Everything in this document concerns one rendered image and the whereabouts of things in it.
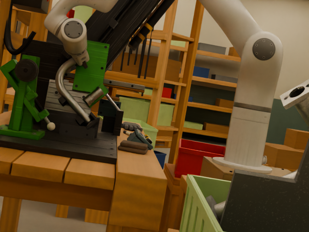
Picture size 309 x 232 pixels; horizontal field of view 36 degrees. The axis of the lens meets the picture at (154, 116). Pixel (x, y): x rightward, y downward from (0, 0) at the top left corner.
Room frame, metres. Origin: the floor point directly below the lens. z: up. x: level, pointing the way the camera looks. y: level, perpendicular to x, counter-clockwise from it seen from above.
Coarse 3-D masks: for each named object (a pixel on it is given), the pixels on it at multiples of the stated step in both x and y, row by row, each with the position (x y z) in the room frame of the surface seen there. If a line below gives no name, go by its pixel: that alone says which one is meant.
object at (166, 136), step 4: (172, 124) 9.29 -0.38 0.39; (160, 132) 9.07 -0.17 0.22; (164, 132) 9.14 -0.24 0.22; (168, 132) 9.23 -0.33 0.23; (172, 132) 9.32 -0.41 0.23; (156, 136) 8.91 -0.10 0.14; (160, 136) 9.03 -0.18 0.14; (164, 136) 9.14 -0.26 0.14; (168, 136) 9.25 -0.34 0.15; (156, 140) 8.37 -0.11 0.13; (160, 140) 8.45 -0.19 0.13; (164, 140) 8.53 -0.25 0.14; (168, 140) 8.62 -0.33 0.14; (168, 144) 8.63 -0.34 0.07
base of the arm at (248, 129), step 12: (240, 108) 1.46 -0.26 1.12; (240, 120) 1.46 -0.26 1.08; (252, 120) 1.45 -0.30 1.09; (264, 120) 1.46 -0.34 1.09; (240, 132) 1.45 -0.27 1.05; (252, 132) 1.44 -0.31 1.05; (264, 132) 1.46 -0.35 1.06; (228, 144) 1.49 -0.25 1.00; (240, 144) 1.45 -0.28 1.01; (252, 144) 1.44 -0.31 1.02; (264, 144) 1.48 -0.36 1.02; (228, 156) 1.47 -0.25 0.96; (240, 156) 1.45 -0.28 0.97; (252, 156) 1.45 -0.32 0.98; (264, 156) 1.52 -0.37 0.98; (240, 168) 1.41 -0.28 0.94; (252, 168) 1.41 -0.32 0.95; (264, 168) 1.46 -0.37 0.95
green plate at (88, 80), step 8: (88, 48) 1.90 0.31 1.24; (96, 48) 1.90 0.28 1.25; (104, 48) 1.91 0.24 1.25; (96, 56) 1.89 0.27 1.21; (104, 56) 1.90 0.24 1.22; (88, 64) 1.88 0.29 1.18; (96, 64) 1.89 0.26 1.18; (104, 64) 1.89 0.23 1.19; (80, 72) 1.87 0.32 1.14; (88, 72) 1.87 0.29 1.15; (96, 72) 1.88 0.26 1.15; (104, 72) 1.88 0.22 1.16; (80, 80) 1.86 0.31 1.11; (88, 80) 1.87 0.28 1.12; (96, 80) 1.87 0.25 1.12; (72, 88) 1.85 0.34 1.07; (80, 88) 1.85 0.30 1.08; (88, 88) 1.86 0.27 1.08
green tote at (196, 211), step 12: (192, 180) 1.00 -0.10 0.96; (204, 180) 1.06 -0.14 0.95; (216, 180) 1.06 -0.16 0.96; (228, 180) 1.07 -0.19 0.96; (192, 192) 0.94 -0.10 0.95; (204, 192) 1.06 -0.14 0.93; (216, 192) 1.06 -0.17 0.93; (192, 204) 0.94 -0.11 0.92; (204, 204) 0.81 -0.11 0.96; (192, 216) 0.91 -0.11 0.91; (204, 216) 0.77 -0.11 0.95; (180, 228) 1.02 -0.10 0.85; (192, 228) 0.86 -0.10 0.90; (204, 228) 0.77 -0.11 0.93; (216, 228) 0.68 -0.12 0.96
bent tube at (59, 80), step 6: (72, 60) 1.84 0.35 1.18; (60, 66) 1.84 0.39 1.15; (66, 66) 1.83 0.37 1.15; (72, 66) 1.85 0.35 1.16; (60, 72) 1.82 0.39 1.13; (60, 78) 1.82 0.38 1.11; (60, 84) 1.81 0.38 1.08; (60, 90) 1.81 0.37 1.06; (66, 90) 1.82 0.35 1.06; (66, 96) 1.80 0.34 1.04; (72, 102) 1.80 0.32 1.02; (72, 108) 1.81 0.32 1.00; (78, 108) 1.80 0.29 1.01; (78, 114) 1.80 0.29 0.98; (84, 114) 1.80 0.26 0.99; (84, 120) 1.80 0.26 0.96; (90, 120) 1.82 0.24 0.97
